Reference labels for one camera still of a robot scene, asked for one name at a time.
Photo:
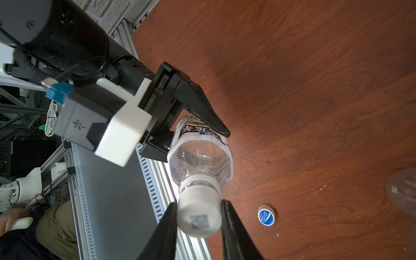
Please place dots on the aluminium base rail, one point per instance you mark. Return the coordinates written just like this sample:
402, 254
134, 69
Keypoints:
118, 217

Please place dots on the small white bottle cap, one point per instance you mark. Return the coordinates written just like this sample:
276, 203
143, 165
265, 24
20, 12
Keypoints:
199, 208

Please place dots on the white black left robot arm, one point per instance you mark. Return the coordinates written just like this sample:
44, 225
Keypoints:
56, 40

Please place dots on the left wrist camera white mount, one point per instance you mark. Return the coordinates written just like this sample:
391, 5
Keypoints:
101, 117

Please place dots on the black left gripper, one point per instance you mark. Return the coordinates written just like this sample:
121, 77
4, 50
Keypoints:
171, 90

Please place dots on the clear bottle blue label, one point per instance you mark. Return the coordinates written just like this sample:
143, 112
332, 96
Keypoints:
401, 189

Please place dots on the person in khaki trousers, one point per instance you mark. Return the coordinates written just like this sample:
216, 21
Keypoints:
51, 236

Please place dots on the clear labelled bottle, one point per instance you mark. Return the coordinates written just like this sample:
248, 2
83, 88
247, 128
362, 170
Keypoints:
197, 149

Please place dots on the blue white bottle cap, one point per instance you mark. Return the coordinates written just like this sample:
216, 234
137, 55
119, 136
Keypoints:
266, 215

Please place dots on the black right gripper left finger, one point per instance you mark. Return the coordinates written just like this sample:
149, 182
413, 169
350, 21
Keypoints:
162, 244

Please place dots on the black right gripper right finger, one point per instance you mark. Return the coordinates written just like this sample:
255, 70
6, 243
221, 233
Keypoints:
237, 244

